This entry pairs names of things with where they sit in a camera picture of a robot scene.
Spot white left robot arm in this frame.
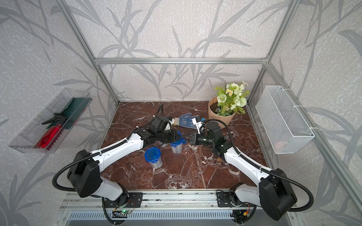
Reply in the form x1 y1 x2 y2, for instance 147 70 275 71
52 105 180 201

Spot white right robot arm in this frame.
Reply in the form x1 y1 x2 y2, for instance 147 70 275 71
190 118 314 220

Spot clear container blue lid front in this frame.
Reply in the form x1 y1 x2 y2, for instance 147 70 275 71
145 147 163 169

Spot blue dotted work glove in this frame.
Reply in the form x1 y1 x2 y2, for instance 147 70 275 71
173 113 201 129

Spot beige ribbed flower pot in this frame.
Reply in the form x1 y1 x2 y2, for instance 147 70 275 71
208 97 236 125

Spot green white artificial flowers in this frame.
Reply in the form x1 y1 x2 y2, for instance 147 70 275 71
215 81 250 117

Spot green mat in tray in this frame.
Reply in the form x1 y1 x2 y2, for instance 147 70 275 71
58 98 92 130

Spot red spray bottle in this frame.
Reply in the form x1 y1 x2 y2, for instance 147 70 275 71
35 113 68 150

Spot white wire mesh basket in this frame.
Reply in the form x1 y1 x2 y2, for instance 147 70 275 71
256 86 315 154

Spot clear plastic wall tray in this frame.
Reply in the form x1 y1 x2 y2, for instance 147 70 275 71
9 89 92 153

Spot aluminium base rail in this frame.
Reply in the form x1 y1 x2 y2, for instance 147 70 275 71
52 189 300 226

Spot aluminium frame post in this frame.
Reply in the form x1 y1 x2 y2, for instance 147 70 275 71
56 0 120 104

